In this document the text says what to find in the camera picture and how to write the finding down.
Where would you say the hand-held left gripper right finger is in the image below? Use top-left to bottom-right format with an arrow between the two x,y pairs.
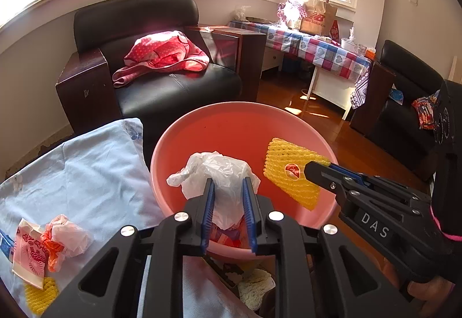
242,177 -> 421,318

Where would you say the person's right hand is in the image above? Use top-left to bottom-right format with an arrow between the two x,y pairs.
407,276 -> 456,312

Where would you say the dark leather armchair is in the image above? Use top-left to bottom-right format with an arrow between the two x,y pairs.
350,40 -> 448,182

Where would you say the large yellow foam net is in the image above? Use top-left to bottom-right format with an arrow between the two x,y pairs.
263,138 -> 331,211

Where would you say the beige fluffy mat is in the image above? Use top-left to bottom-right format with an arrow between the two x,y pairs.
238,269 -> 277,311

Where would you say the pink printed paper bag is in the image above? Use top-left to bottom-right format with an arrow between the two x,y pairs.
12,218 -> 49,288

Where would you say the red checked plastic bag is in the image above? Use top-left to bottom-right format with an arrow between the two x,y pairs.
277,0 -> 307,30

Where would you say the white table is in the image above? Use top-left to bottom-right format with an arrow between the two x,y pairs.
260,47 -> 362,120

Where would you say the pink plastic basin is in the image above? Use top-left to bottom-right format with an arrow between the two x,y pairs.
150,102 -> 340,263

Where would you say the blue patterned hanging towel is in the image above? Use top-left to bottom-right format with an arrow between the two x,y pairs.
352,69 -> 370,109

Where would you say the table with checkered cloth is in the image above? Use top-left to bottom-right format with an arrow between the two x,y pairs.
228,20 -> 372,81

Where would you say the light blue cloth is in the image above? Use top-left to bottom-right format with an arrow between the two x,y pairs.
0,118 -> 170,318

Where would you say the red dotted cloth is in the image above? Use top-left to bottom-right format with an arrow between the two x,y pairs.
112,30 -> 210,88

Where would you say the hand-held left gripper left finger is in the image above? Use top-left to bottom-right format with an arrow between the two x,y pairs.
41,178 -> 216,318

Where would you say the brown paper bag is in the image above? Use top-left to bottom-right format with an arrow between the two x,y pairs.
300,0 -> 338,36

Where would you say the orange snack packet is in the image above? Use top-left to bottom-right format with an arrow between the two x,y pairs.
411,96 -> 441,130

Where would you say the small yellow foam net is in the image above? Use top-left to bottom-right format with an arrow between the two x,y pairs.
23,276 -> 59,316

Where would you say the blue tissue pack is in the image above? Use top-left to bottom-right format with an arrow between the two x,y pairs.
0,229 -> 15,261

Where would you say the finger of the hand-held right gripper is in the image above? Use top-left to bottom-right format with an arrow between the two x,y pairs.
327,164 -> 432,210
304,160 -> 430,257

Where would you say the pink cord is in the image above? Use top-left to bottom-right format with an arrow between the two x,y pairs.
429,206 -> 462,243

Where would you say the black leather armchair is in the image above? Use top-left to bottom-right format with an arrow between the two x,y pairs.
55,0 -> 268,138

